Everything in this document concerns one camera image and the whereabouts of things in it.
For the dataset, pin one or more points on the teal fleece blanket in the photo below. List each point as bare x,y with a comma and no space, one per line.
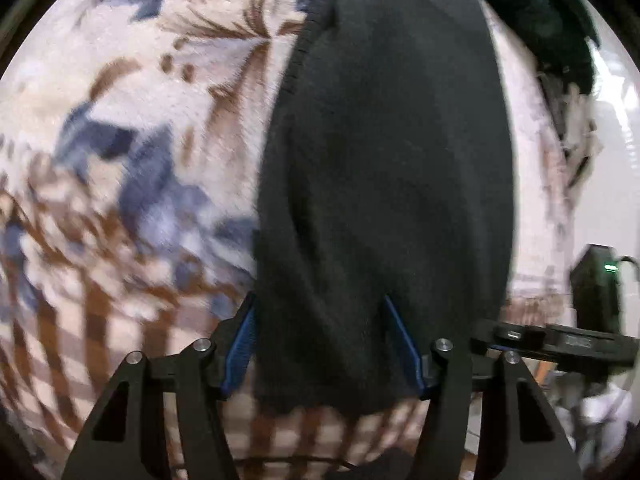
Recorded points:
540,15

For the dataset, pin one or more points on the beige patterned garment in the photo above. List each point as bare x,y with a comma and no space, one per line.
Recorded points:
575,130

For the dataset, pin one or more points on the white headboard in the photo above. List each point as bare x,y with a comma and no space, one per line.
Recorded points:
615,160

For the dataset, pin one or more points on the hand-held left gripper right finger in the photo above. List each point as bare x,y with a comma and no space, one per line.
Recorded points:
406,350

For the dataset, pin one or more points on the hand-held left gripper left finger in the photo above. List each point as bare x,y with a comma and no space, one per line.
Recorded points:
240,350

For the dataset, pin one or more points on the person's legs in grey trousers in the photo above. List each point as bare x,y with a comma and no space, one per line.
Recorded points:
375,465

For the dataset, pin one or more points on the bed with floral bedspread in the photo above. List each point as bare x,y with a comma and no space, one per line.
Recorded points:
125,110

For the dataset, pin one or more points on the white crumpled cloth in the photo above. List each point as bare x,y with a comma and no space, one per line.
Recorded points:
600,410

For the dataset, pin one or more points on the dark striped sweater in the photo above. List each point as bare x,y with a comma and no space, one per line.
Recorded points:
385,185

